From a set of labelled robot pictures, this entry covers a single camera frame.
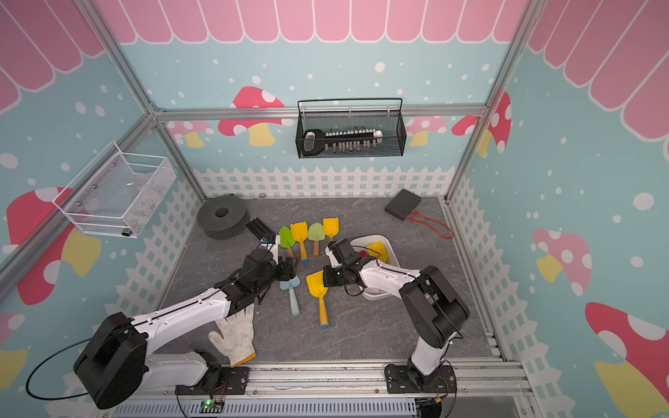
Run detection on white wire mesh basket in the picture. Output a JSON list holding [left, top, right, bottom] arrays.
[[52, 142, 177, 239]]

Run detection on grey slotted cable duct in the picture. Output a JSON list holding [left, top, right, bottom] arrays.
[[111, 398, 418, 417]]

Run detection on small green circuit board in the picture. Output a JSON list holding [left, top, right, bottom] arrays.
[[199, 399, 225, 415]]

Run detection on yellow tool in box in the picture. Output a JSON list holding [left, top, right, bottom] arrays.
[[366, 241, 389, 263]]

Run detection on red cable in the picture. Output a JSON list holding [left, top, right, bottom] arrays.
[[407, 210, 455, 241]]

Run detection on dark grey foam roll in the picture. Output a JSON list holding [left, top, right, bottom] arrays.
[[197, 195, 250, 240]]

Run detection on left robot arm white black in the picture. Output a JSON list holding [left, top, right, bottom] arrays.
[[73, 248, 297, 409]]

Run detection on pale blue trowel blue handle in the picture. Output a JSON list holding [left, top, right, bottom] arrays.
[[280, 275, 301, 316]]

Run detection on black flat box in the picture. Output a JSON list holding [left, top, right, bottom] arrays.
[[384, 189, 422, 221]]

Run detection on pale green trowel wooden handle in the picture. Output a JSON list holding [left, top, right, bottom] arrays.
[[308, 223, 325, 259]]

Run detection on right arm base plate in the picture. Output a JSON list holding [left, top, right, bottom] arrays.
[[384, 364, 457, 395]]

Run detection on yellow shovel wooden handle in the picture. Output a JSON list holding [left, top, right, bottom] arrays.
[[322, 218, 340, 244]]

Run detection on black socket holder tool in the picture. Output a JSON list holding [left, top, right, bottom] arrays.
[[301, 129, 383, 157]]

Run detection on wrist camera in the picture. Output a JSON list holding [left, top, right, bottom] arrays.
[[260, 233, 280, 262], [325, 239, 362, 268]]

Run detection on white plastic storage box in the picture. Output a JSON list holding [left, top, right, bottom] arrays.
[[351, 234, 400, 301]]

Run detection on black wire mesh basket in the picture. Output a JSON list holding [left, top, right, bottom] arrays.
[[295, 98, 407, 158]]

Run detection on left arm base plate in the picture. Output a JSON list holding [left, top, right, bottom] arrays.
[[176, 365, 250, 397]]

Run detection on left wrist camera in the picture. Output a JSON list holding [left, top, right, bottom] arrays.
[[260, 233, 280, 262]]

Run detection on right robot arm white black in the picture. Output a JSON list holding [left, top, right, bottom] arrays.
[[323, 257, 470, 392]]

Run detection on white work glove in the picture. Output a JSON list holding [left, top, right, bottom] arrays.
[[208, 304, 256, 367]]

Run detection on bright green trowel wooden handle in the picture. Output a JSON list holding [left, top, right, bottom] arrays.
[[279, 226, 296, 258]]

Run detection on black cable loop left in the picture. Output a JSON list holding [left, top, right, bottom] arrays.
[[24, 333, 126, 402]]

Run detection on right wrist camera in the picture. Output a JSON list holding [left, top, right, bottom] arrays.
[[325, 239, 362, 268]]

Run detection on black aluminium extrusion bar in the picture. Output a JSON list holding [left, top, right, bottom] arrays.
[[246, 218, 276, 244]]

